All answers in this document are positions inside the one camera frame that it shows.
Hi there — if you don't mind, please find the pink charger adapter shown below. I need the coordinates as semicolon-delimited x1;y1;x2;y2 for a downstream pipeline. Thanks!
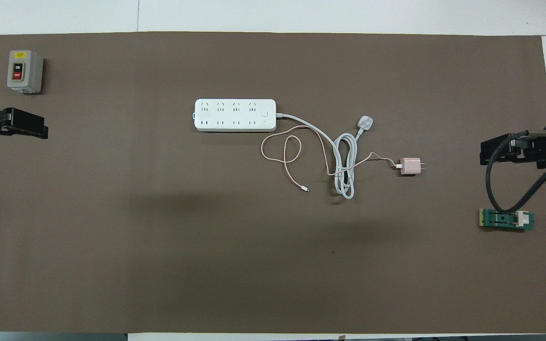
400;158;426;176

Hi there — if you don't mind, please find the pink charging cable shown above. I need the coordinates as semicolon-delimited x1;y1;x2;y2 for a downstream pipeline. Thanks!
261;126;403;192

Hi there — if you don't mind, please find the white power strip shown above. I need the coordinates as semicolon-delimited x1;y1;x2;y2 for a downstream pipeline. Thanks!
194;99;277;132

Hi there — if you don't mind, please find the brown table mat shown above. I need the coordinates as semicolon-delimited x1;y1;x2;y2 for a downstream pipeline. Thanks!
0;32;546;334

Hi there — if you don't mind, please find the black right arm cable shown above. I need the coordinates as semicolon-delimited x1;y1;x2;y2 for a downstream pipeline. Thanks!
485;132;546;237

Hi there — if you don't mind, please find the grey on-off switch box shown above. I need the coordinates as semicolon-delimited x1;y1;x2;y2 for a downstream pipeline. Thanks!
7;50;44;94

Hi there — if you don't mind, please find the green knife switch yellow base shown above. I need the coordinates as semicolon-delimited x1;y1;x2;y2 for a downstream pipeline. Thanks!
479;208;535;233

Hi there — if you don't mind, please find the white power cord with plug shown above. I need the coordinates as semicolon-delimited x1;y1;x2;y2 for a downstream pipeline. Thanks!
275;113;374;200

